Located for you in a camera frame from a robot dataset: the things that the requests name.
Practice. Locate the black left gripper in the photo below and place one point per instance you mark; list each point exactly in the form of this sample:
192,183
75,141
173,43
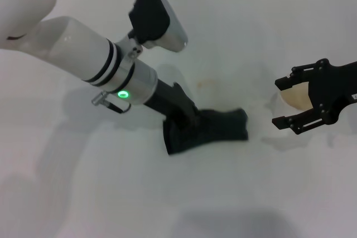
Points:
164,101

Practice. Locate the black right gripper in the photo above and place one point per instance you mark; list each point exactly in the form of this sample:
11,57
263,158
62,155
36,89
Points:
332,90

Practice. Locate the dark blue rag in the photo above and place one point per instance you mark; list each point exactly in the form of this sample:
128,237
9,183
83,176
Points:
223,128

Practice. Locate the white and silver left arm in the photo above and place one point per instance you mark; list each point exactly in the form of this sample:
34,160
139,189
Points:
78,51

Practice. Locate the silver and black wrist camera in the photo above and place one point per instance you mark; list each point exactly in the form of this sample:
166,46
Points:
164,23

